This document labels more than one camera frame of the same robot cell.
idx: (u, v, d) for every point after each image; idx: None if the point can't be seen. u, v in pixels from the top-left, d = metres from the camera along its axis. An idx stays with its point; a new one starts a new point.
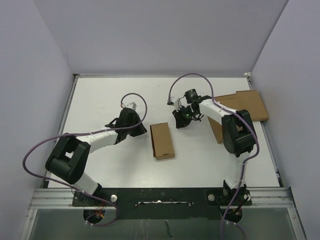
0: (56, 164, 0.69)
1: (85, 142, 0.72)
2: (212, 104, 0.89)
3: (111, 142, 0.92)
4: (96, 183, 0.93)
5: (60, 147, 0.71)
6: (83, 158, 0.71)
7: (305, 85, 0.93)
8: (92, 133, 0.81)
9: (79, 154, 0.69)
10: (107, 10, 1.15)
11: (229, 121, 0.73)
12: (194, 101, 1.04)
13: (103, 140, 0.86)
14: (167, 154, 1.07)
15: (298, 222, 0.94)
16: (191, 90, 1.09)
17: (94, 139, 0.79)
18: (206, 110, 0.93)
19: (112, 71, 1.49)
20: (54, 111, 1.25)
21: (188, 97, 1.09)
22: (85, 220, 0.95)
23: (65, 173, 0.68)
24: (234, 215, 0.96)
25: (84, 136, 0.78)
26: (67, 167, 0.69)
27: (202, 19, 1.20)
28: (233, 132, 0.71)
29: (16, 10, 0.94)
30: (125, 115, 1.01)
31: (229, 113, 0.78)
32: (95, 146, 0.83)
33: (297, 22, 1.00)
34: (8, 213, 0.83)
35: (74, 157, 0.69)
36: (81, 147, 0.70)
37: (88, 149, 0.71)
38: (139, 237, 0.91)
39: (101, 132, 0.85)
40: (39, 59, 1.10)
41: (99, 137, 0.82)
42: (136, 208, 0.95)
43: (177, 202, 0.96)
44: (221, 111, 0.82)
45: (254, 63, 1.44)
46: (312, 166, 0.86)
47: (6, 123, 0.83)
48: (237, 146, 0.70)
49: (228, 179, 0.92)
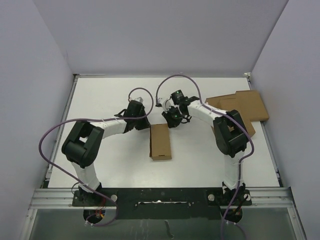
0: (71, 147, 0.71)
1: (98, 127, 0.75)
2: (201, 106, 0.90)
3: (120, 130, 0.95)
4: (98, 180, 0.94)
5: (75, 131, 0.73)
6: (97, 141, 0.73)
7: (305, 85, 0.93)
8: (103, 120, 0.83)
9: (94, 137, 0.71)
10: (108, 10, 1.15)
11: (220, 123, 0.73)
12: (181, 103, 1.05)
13: (113, 129, 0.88)
14: (163, 155, 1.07)
15: (298, 222, 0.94)
16: (177, 91, 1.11)
17: (106, 126, 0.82)
18: (196, 111, 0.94)
19: (112, 70, 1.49)
20: (54, 111, 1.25)
21: (175, 99, 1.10)
22: (85, 220, 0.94)
23: (80, 155, 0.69)
24: (234, 215, 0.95)
25: (97, 122, 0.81)
26: (82, 149, 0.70)
27: (202, 19, 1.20)
28: (226, 133, 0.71)
29: (16, 10, 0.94)
30: (134, 105, 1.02)
31: (220, 115, 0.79)
32: (106, 133, 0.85)
33: (297, 22, 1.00)
34: (8, 212, 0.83)
35: (89, 140, 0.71)
36: (95, 130, 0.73)
37: (101, 133, 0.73)
38: (139, 237, 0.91)
39: (112, 120, 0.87)
40: (38, 59, 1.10)
41: (110, 124, 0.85)
42: (136, 208, 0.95)
43: (177, 202, 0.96)
44: (211, 112, 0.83)
45: (254, 63, 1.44)
46: (312, 166, 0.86)
47: (6, 122, 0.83)
48: (232, 146, 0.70)
49: (226, 179, 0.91)
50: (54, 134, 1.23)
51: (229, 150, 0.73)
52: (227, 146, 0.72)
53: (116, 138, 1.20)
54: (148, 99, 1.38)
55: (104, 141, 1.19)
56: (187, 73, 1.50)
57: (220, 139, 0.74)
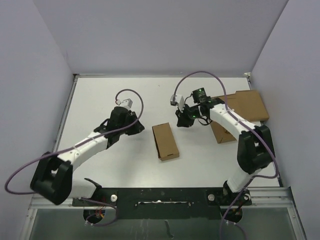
0: (39, 185, 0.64)
1: (66, 162, 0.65)
2: (226, 114, 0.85)
3: (101, 148, 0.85)
4: (95, 186, 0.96)
5: (41, 168, 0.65)
6: (67, 178, 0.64)
7: (305, 85, 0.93)
8: (75, 147, 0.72)
9: (61, 176, 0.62)
10: (107, 10, 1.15)
11: (248, 139, 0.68)
12: (203, 104, 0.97)
13: (90, 150, 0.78)
14: (171, 154, 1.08)
15: (298, 222, 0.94)
16: (200, 89, 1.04)
17: (78, 154, 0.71)
18: (217, 117, 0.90)
19: (112, 70, 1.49)
20: (54, 111, 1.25)
21: (196, 97, 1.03)
22: (85, 220, 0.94)
23: (50, 195, 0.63)
24: (234, 215, 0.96)
25: (67, 152, 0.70)
26: (51, 189, 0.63)
27: (202, 18, 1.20)
28: (251, 151, 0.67)
29: (16, 10, 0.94)
30: (117, 116, 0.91)
31: (247, 129, 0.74)
32: (82, 159, 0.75)
33: (297, 22, 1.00)
34: (8, 212, 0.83)
35: (57, 179, 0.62)
36: (62, 168, 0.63)
37: (70, 170, 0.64)
38: (140, 236, 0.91)
39: (88, 142, 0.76)
40: (38, 59, 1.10)
41: (84, 148, 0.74)
42: (136, 208, 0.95)
43: (177, 202, 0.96)
44: (237, 124, 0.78)
45: (254, 63, 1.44)
46: (312, 166, 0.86)
47: (6, 122, 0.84)
48: (253, 165, 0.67)
49: (232, 183, 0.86)
50: (53, 134, 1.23)
51: (249, 169, 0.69)
52: (248, 164, 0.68)
53: None
54: (138, 101, 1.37)
55: None
56: (187, 73, 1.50)
57: (241, 155, 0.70)
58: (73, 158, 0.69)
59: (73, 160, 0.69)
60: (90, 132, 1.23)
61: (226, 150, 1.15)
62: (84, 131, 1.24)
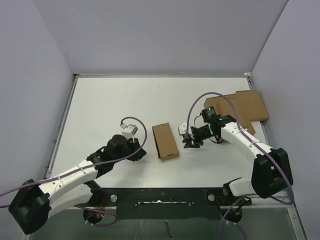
0: (16, 211, 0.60)
1: (44, 195, 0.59)
2: (239, 134, 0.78)
3: (91, 178, 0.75)
4: (90, 192, 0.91)
5: (22, 194, 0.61)
6: (43, 212, 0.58)
7: (305, 85, 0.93)
8: (60, 177, 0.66)
9: (35, 210, 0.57)
10: (107, 10, 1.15)
11: (264, 165, 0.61)
12: (214, 121, 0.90)
13: (77, 182, 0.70)
14: (171, 154, 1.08)
15: (298, 222, 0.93)
16: (209, 107, 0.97)
17: (61, 186, 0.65)
18: (230, 137, 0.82)
19: (112, 70, 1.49)
20: (54, 111, 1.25)
21: (205, 115, 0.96)
22: (85, 220, 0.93)
23: (22, 225, 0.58)
24: (234, 215, 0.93)
25: (49, 183, 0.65)
26: (24, 219, 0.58)
27: (202, 19, 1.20)
28: (267, 176, 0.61)
29: (16, 10, 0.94)
30: (112, 147, 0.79)
31: (261, 152, 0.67)
32: (67, 189, 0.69)
33: (297, 22, 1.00)
34: (8, 213, 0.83)
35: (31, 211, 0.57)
36: (37, 202, 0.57)
37: (46, 205, 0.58)
38: (139, 237, 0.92)
39: (74, 173, 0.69)
40: (38, 60, 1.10)
41: (68, 180, 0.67)
42: (136, 208, 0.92)
43: (177, 202, 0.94)
44: (251, 146, 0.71)
45: (254, 63, 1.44)
46: (312, 166, 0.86)
47: (6, 123, 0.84)
48: (269, 191, 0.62)
49: (234, 188, 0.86)
50: (53, 134, 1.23)
51: (264, 193, 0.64)
52: (264, 189, 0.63)
53: None
54: (138, 100, 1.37)
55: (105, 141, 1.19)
56: (187, 73, 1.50)
57: (256, 178, 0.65)
58: (53, 191, 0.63)
59: (52, 192, 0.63)
60: (90, 132, 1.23)
61: (226, 150, 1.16)
62: (84, 131, 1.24)
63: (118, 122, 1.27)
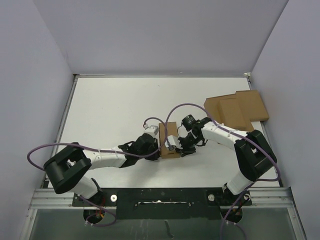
0: (52, 167, 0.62)
1: (86, 159, 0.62)
2: (217, 128, 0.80)
3: (117, 164, 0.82)
4: (96, 189, 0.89)
5: (63, 153, 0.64)
6: (79, 175, 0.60)
7: (305, 85, 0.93)
8: (100, 150, 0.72)
9: (75, 170, 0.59)
10: (107, 10, 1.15)
11: (244, 147, 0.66)
12: (194, 126, 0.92)
13: (108, 161, 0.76)
14: (172, 153, 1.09)
15: (298, 222, 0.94)
16: (188, 116, 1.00)
17: (99, 158, 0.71)
18: (211, 135, 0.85)
19: (112, 70, 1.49)
20: (54, 111, 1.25)
21: (186, 123, 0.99)
22: (85, 220, 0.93)
23: (56, 182, 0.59)
24: (234, 215, 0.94)
25: (91, 151, 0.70)
26: (61, 176, 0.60)
27: (202, 19, 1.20)
28: (250, 157, 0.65)
29: (16, 9, 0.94)
30: (141, 143, 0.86)
31: (240, 138, 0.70)
32: (100, 164, 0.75)
33: (297, 23, 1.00)
34: (8, 213, 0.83)
35: (70, 170, 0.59)
36: (81, 163, 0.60)
37: (87, 168, 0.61)
38: (139, 236, 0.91)
39: (110, 152, 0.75)
40: (38, 60, 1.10)
41: (105, 156, 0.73)
42: (136, 208, 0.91)
43: (177, 202, 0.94)
44: (230, 135, 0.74)
45: (254, 63, 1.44)
46: (311, 167, 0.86)
47: (6, 123, 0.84)
48: (258, 171, 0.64)
49: (232, 185, 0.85)
50: (53, 134, 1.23)
51: (254, 175, 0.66)
52: (253, 172, 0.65)
53: (116, 138, 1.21)
54: (138, 100, 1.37)
55: (105, 141, 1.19)
56: (187, 73, 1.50)
57: (242, 161, 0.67)
58: (93, 159, 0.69)
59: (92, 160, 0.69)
60: (90, 131, 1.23)
61: (225, 151, 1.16)
62: (84, 131, 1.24)
63: (119, 122, 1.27)
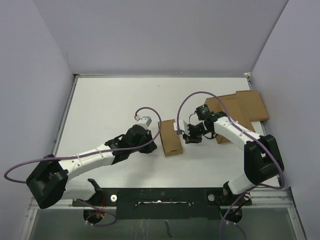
0: (34, 184, 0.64)
1: (63, 171, 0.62)
2: (230, 125, 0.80)
3: (106, 163, 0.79)
4: (94, 190, 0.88)
5: (40, 168, 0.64)
6: (58, 188, 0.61)
7: (305, 85, 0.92)
8: (79, 156, 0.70)
9: (53, 184, 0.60)
10: (107, 9, 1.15)
11: (254, 150, 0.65)
12: (207, 118, 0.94)
13: (93, 164, 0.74)
14: (175, 150, 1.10)
15: (298, 222, 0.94)
16: (203, 105, 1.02)
17: (79, 165, 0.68)
18: (222, 130, 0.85)
19: (112, 70, 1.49)
20: (54, 111, 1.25)
21: (199, 113, 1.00)
22: (85, 220, 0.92)
23: (38, 199, 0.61)
24: (234, 215, 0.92)
25: (68, 160, 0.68)
26: (42, 192, 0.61)
27: (202, 19, 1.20)
28: (258, 161, 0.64)
29: (16, 10, 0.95)
30: (132, 135, 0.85)
31: (251, 139, 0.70)
32: (84, 169, 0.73)
33: (297, 22, 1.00)
34: (8, 213, 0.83)
35: (49, 185, 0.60)
36: (57, 176, 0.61)
37: (64, 180, 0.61)
38: (140, 236, 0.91)
39: (92, 155, 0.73)
40: (38, 60, 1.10)
41: (86, 161, 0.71)
42: (136, 208, 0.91)
43: (177, 202, 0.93)
44: (242, 134, 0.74)
45: (254, 63, 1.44)
46: (311, 166, 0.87)
47: (6, 123, 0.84)
48: (262, 176, 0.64)
49: (233, 185, 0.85)
50: (54, 134, 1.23)
51: (256, 179, 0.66)
52: (256, 175, 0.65)
53: None
54: (138, 100, 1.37)
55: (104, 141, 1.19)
56: (187, 73, 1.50)
57: (249, 164, 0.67)
58: (72, 168, 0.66)
59: (70, 170, 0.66)
60: (90, 131, 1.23)
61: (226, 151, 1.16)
62: (84, 131, 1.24)
63: (119, 122, 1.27)
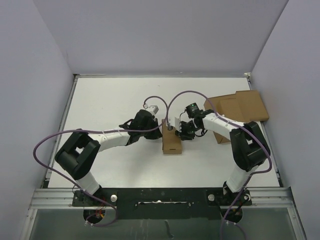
0: (64, 157, 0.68)
1: (95, 141, 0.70)
2: (216, 119, 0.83)
3: (122, 142, 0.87)
4: (98, 185, 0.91)
5: (70, 141, 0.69)
6: (91, 156, 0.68)
7: (305, 85, 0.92)
8: (103, 132, 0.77)
9: (88, 152, 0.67)
10: (107, 9, 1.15)
11: (239, 135, 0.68)
12: (196, 116, 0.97)
13: (114, 140, 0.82)
14: (174, 148, 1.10)
15: (298, 222, 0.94)
16: (192, 104, 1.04)
17: (105, 139, 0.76)
18: (211, 124, 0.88)
19: (112, 71, 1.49)
20: (54, 111, 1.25)
21: (189, 111, 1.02)
22: (85, 220, 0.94)
23: (72, 168, 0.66)
24: (234, 215, 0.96)
25: (96, 134, 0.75)
26: (75, 162, 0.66)
27: (202, 19, 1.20)
28: (243, 146, 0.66)
29: (16, 10, 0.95)
30: (142, 116, 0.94)
31: (236, 127, 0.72)
32: (106, 145, 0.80)
33: (297, 22, 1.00)
34: (8, 213, 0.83)
35: (83, 154, 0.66)
36: (91, 144, 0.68)
37: (97, 149, 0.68)
38: (140, 236, 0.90)
39: (114, 132, 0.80)
40: (38, 59, 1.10)
41: (110, 136, 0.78)
42: (136, 208, 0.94)
43: (177, 202, 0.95)
44: (227, 124, 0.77)
45: (254, 63, 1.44)
46: (311, 166, 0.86)
47: (6, 123, 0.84)
48: (250, 161, 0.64)
49: (231, 183, 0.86)
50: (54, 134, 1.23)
51: (245, 165, 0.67)
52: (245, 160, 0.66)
53: None
54: (138, 100, 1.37)
55: None
56: (187, 73, 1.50)
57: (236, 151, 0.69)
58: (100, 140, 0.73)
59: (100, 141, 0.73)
60: (90, 131, 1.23)
61: (226, 150, 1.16)
62: None
63: (119, 121, 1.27)
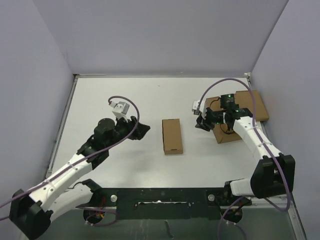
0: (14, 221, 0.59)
1: (37, 204, 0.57)
2: (252, 130, 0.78)
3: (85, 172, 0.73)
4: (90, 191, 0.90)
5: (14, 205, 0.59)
6: (39, 218, 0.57)
7: (305, 85, 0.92)
8: (49, 181, 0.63)
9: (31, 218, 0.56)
10: (107, 9, 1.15)
11: (268, 168, 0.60)
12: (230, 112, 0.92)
13: (70, 180, 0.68)
14: (175, 149, 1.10)
15: (299, 222, 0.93)
16: (229, 95, 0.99)
17: (52, 190, 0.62)
18: (242, 132, 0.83)
19: (112, 70, 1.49)
20: (54, 111, 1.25)
21: (223, 101, 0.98)
22: (85, 220, 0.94)
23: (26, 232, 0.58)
24: (234, 215, 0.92)
25: (39, 189, 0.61)
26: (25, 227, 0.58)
27: (202, 19, 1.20)
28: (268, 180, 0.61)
29: (16, 10, 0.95)
30: (100, 135, 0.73)
31: (268, 155, 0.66)
32: (62, 190, 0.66)
33: (297, 22, 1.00)
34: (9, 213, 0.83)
35: (28, 220, 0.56)
36: (32, 210, 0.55)
37: (41, 210, 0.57)
38: (140, 237, 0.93)
39: (65, 173, 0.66)
40: (38, 60, 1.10)
41: (59, 182, 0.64)
42: (136, 208, 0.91)
43: (177, 202, 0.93)
44: (260, 145, 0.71)
45: (254, 63, 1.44)
46: (311, 167, 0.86)
47: (6, 123, 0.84)
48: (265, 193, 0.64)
49: (234, 186, 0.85)
50: (54, 134, 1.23)
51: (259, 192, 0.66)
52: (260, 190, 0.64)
53: None
54: (138, 100, 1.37)
55: None
56: (187, 73, 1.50)
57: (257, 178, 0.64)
58: (45, 197, 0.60)
59: (44, 199, 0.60)
60: (90, 131, 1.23)
61: (226, 151, 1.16)
62: (84, 131, 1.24)
63: None
